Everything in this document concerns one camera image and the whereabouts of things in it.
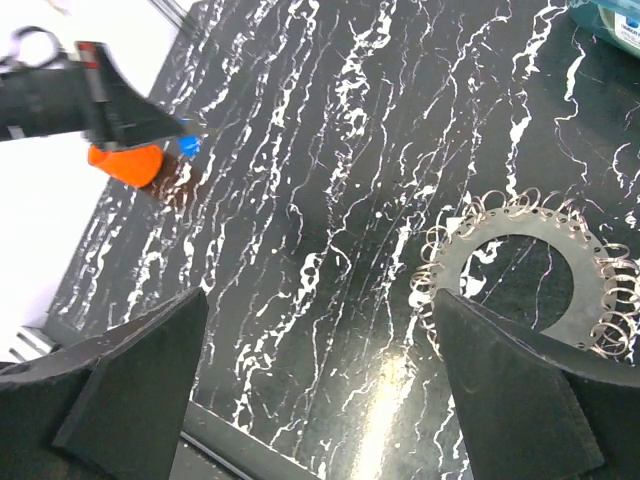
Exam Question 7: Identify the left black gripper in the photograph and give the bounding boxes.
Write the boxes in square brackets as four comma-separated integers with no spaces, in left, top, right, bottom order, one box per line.
[1,41,186,150]

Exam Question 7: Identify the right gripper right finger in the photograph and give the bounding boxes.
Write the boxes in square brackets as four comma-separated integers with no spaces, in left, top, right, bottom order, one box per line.
[433,289,639,479]

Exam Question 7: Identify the orange plastic cup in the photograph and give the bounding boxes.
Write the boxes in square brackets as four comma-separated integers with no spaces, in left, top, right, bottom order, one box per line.
[88,145,164,188]

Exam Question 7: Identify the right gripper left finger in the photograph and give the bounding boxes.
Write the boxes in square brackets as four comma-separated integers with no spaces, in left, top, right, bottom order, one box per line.
[1,288,208,479]

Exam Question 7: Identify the teal transparent plastic basket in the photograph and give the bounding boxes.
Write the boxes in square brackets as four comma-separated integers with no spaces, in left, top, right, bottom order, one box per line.
[567,0,640,58]

